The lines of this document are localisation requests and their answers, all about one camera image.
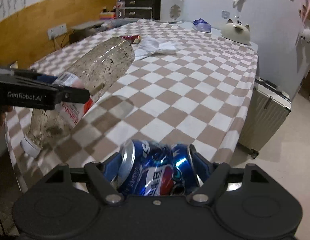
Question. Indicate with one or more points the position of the cream ribbed suitcase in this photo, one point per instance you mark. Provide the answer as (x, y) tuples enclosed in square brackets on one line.
[(269, 107)]

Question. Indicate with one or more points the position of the water bottle red label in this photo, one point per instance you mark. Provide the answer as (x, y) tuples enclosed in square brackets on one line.
[(120, 8)]

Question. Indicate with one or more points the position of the person's left hand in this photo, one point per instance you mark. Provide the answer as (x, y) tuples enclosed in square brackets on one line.
[(3, 111)]

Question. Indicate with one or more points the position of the blue tissue pack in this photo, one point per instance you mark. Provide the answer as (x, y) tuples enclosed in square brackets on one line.
[(202, 26)]

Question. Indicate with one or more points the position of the brown white checkered tablecloth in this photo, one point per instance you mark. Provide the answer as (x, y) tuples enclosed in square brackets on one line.
[(200, 95)]

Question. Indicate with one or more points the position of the colourful pen holder box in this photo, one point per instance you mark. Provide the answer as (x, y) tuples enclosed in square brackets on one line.
[(107, 15)]

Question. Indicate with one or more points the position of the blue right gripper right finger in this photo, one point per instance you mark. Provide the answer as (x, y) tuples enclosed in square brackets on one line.
[(202, 167)]

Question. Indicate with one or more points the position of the crushed blue Pepsi can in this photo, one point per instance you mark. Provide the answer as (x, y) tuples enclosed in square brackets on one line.
[(150, 168)]

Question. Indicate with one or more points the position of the white plush wall ornament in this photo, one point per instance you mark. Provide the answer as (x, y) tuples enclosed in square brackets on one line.
[(305, 35)]

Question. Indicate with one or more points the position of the white tissue paper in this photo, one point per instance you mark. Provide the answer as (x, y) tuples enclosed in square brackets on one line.
[(149, 46)]

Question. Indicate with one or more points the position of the clear plastic bottle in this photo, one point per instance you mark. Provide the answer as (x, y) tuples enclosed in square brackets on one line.
[(96, 72)]

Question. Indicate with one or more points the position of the grey laptop on stand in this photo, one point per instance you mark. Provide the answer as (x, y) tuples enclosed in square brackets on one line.
[(87, 25)]

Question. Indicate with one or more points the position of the white wall power outlet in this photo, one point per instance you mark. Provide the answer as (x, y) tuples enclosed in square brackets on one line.
[(56, 31)]

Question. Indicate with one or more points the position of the red snack wrapper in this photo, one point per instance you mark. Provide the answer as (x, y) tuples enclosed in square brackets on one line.
[(133, 39)]

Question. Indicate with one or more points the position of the cat shaped ceramic lamp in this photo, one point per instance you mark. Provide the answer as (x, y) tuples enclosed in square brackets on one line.
[(236, 32)]

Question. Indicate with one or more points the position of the white space heater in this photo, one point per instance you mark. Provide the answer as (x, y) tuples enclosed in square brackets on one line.
[(167, 11)]

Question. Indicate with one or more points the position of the white wall switch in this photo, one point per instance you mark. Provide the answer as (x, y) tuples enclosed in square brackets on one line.
[(225, 14)]

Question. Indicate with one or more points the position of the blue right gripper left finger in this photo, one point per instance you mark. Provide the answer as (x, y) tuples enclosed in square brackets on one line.
[(111, 166)]

